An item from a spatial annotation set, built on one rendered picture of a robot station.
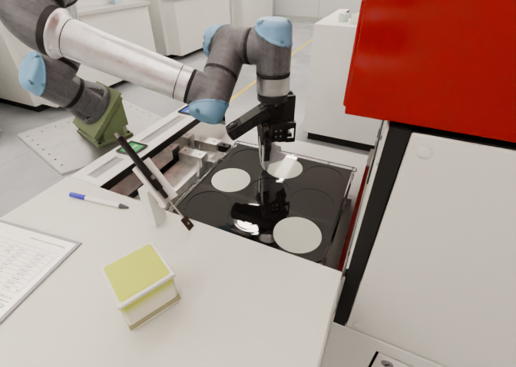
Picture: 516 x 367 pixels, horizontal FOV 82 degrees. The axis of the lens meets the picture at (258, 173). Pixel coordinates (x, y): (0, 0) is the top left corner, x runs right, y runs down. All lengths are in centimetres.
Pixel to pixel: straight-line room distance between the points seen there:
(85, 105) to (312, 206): 82
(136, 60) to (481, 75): 55
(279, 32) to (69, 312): 58
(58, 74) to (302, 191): 82
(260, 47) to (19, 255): 57
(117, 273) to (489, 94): 45
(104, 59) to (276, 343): 57
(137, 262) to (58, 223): 26
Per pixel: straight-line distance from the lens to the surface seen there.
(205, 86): 63
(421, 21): 32
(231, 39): 68
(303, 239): 63
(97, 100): 117
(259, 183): 76
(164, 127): 94
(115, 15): 430
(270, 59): 65
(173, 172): 86
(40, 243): 65
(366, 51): 33
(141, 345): 46
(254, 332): 45
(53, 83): 113
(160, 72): 64
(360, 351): 69
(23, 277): 60
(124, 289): 43
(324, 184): 77
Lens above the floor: 137
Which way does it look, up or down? 36 degrees down
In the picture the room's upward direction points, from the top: straight up
